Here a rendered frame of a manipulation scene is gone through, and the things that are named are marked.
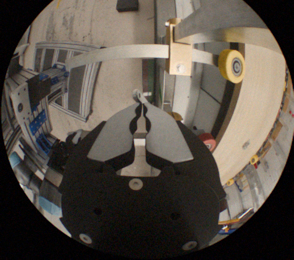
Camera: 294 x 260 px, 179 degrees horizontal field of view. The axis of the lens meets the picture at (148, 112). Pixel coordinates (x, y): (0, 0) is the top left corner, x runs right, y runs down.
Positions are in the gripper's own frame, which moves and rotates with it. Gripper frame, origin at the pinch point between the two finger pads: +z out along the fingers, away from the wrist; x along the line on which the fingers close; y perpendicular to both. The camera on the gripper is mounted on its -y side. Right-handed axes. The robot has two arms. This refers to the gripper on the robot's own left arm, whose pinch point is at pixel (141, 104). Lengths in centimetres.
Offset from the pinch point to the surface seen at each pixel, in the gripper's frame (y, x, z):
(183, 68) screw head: -3.1, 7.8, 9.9
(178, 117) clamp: 10.0, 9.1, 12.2
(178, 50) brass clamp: -6.9, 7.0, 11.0
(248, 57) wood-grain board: -11.0, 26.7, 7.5
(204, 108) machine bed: 15.6, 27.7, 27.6
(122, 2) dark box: -68, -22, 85
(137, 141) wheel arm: 18.3, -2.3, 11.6
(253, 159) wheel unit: 52, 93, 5
